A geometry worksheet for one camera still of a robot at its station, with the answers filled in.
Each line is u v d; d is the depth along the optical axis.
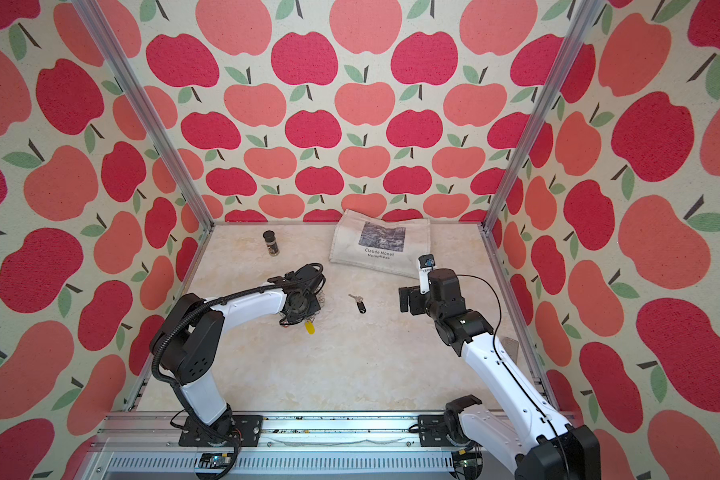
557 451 0.38
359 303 0.98
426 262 0.69
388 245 1.04
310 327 0.93
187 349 0.48
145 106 0.86
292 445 0.73
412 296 0.71
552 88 0.82
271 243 1.06
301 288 0.72
